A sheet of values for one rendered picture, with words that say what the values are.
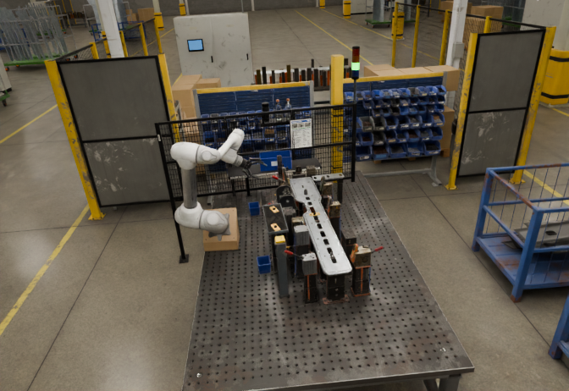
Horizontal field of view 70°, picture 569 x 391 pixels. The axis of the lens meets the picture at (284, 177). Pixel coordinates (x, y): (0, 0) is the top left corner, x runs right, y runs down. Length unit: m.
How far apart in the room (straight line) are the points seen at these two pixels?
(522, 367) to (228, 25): 8.10
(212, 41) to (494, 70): 6.10
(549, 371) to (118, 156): 4.71
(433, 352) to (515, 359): 1.21
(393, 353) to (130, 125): 3.80
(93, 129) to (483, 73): 4.65
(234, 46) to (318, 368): 7.98
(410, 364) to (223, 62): 8.10
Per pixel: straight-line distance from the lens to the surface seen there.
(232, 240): 3.34
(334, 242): 2.88
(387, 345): 2.65
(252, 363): 2.58
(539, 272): 4.40
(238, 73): 9.68
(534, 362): 3.81
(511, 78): 5.71
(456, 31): 7.44
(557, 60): 9.87
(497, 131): 5.89
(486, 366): 3.65
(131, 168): 5.35
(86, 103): 5.21
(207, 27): 9.57
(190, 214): 3.15
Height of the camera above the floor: 2.68
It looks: 26 degrees down
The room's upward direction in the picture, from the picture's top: 3 degrees counter-clockwise
